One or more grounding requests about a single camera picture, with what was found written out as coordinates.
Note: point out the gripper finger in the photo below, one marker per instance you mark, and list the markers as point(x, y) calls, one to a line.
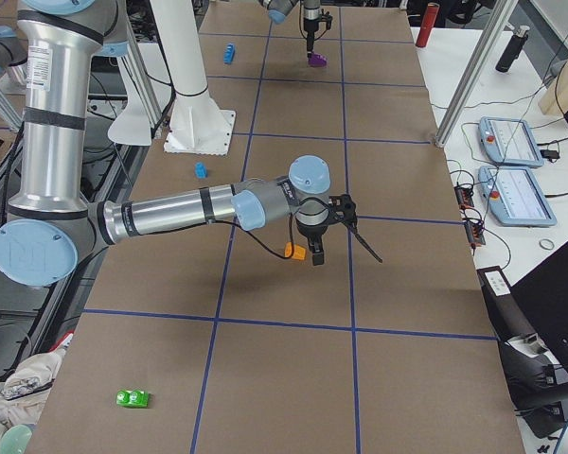
point(313, 42)
point(308, 42)
point(317, 252)

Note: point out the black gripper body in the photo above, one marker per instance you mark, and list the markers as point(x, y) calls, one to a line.
point(310, 25)
point(310, 232)

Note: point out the orange trapezoid block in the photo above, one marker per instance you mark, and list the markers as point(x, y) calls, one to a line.
point(295, 252)

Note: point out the purple trapezoid block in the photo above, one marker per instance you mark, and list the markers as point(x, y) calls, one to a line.
point(317, 60)

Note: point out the long blue four-stud brick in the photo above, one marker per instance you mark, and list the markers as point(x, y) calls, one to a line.
point(229, 53)

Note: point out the red cylinder bottle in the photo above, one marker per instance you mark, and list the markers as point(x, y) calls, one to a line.
point(427, 24)

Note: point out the small blue block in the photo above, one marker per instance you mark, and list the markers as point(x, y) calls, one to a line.
point(200, 170)

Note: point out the black cylinder flashlight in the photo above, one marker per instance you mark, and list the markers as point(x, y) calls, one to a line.
point(513, 49)

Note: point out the near teach pendant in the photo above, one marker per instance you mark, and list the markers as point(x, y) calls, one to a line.
point(513, 196)

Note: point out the teach pendant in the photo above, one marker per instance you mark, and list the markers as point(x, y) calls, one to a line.
point(513, 196)
point(508, 141)

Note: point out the far teach pendant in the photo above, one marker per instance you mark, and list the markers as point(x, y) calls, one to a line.
point(508, 141)

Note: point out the black laptop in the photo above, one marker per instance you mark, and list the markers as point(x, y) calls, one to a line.
point(530, 319)

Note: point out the green two-stud brick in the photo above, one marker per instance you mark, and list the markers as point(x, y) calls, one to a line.
point(133, 399)

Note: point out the crumpled white cloth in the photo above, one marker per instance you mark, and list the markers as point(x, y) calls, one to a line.
point(24, 393)

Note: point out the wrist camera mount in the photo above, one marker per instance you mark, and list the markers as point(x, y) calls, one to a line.
point(326, 18)
point(343, 211)

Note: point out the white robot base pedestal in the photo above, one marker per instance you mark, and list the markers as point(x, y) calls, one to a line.
point(197, 124)

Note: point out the aluminium frame post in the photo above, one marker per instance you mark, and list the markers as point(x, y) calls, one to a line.
point(489, 37)

